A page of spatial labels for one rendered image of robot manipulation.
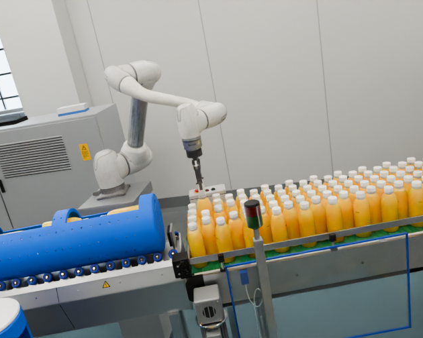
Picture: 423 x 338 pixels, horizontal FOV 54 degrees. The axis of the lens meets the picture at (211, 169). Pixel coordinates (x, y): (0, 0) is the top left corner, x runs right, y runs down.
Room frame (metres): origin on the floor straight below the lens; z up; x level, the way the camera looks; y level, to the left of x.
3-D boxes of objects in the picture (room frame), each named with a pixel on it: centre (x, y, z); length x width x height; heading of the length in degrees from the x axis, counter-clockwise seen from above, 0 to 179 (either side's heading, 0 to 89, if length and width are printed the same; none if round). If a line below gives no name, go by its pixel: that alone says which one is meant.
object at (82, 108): (3.68, 1.09, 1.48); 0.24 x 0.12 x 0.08; 87
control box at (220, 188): (2.14, 0.05, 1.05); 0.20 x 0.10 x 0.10; 90
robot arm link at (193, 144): (1.90, 0.07, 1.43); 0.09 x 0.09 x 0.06
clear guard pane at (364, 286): (1.57, -0.38, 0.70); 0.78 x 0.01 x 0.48; 90
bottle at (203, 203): (1.90, 0.07, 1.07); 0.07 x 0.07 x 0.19
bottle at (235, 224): (1.75, -0.06, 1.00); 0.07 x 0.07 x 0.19
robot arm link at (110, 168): (2.49, 0.62, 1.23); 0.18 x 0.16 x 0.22; 132
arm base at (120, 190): (2.48, 0.65, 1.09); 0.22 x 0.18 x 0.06; 87
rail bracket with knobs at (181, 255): (1.65, 0.21, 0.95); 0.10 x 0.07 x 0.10; 0
